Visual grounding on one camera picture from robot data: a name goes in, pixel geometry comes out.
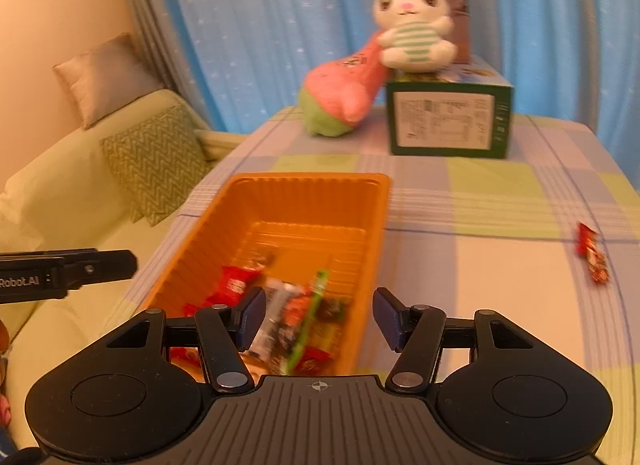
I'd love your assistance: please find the silver snack packet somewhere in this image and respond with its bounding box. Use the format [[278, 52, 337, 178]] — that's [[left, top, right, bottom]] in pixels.
[[247, 279, 301, 361]]

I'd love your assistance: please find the brown printed picture box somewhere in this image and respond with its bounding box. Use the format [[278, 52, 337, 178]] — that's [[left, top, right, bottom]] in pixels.
[[390, 0, 473, 63]]

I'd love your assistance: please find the green zigzag cushion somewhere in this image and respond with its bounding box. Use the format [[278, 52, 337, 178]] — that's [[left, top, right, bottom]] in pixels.
[[100, 105, 211, 227]]

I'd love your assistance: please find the red striped snack packet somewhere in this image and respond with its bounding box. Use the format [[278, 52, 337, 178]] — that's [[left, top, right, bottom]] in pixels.
[[575, 222, 611, 287]]

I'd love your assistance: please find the white plush bunny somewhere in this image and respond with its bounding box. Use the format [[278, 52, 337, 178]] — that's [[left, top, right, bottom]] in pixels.
[[371, 0, 457, 71]]

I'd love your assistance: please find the green cardboard box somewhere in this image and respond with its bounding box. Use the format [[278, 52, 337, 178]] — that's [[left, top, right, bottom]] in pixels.
[[385, 54, 516, 160]]

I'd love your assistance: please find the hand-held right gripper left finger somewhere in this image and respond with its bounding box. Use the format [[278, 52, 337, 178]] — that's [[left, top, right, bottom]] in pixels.
[[90, 287, 267, 393]]

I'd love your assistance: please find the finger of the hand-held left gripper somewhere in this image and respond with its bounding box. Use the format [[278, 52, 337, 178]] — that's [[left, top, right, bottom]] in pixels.
[[64, 248, 138, 291]]

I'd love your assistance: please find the orange plastic basket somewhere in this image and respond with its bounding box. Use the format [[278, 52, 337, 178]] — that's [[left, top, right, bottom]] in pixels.
[[142, 172, 392, 378]]

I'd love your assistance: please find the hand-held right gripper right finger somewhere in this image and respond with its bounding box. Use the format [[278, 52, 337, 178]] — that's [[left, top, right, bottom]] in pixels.
[[373, 287, 546, 394]]

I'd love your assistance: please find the pink plush radish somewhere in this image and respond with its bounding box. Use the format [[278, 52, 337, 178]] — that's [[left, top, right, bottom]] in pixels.
[[299, 30, 388, 138]]

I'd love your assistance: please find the small red candy packet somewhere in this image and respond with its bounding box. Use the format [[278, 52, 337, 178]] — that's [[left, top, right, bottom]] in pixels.
[[295, 345, 333, 376]]

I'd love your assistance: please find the pale green sofa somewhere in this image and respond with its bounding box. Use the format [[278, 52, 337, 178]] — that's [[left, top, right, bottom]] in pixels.
[[0, 88, 246, 451]]

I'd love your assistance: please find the beige cushion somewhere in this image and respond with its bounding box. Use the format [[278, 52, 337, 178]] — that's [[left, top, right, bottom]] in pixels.
[[52, 32, 163, 131]]

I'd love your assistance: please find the blue curtain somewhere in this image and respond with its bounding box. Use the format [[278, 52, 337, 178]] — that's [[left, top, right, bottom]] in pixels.
[[120, 0, 640, 126]]

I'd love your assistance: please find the black and green snack packet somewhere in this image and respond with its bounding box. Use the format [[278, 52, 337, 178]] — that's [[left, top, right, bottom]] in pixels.
[[280, 269, 330, 376]]

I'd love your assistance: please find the large red snack packet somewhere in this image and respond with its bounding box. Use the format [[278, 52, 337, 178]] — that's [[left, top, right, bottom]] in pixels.
[[202, 265, 263, 308]]

